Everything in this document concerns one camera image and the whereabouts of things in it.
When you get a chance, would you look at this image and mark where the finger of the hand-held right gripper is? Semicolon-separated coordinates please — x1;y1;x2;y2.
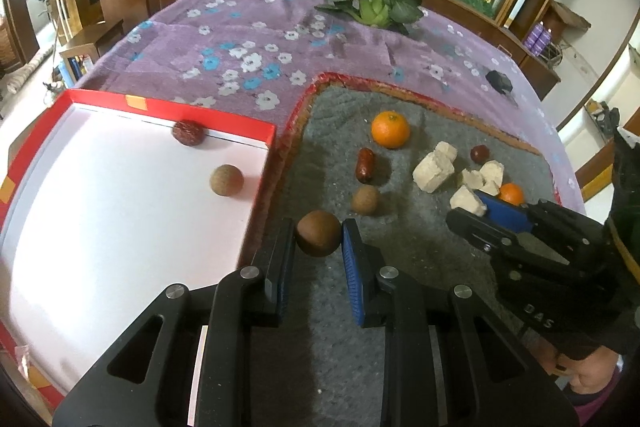
474;190;608;258
446;208;571;278

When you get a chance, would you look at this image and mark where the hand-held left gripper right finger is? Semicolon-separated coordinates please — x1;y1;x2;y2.
341;218;581;427

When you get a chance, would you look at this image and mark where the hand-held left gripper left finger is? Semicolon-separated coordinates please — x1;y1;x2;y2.
52;217;297;427

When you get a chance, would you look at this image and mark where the small orange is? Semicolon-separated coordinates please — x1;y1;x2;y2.
498;183;525;206

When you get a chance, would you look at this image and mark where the dark brown longan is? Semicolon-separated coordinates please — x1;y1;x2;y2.
296;210;342;258

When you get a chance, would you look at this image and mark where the large pale yam chunk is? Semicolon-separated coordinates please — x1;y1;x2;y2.
412;153;456;194

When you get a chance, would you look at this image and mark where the light brown longan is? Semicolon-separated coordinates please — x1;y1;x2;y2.
350;185;381;218
209;164;245;198

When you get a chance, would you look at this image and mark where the elongated red date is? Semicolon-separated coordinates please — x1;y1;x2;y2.
356;148;376;184

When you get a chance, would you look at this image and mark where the large orange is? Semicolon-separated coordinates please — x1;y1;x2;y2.
371;110;411;150

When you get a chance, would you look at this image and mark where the red-rimmed white tray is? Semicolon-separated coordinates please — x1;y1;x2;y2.
0;89;277;413

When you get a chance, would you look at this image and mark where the person's right forearm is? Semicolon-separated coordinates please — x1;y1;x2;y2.
574;389;622;427

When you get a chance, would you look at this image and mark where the person's right hand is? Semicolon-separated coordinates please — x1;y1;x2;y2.
552;344;626;400

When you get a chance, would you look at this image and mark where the grey felt mat red border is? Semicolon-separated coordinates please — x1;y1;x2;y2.
240;72;576;427

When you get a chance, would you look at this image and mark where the small black adapter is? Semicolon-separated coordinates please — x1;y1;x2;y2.
485;69;514;96

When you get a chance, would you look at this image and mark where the large wrinkled red date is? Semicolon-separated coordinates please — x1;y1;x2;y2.
171;119;204;148

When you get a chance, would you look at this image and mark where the brown cardboard box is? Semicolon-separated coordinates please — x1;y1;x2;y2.
550;0;592;30

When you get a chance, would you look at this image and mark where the purple floral tablecloth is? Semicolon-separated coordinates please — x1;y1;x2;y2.
75;0;586;212

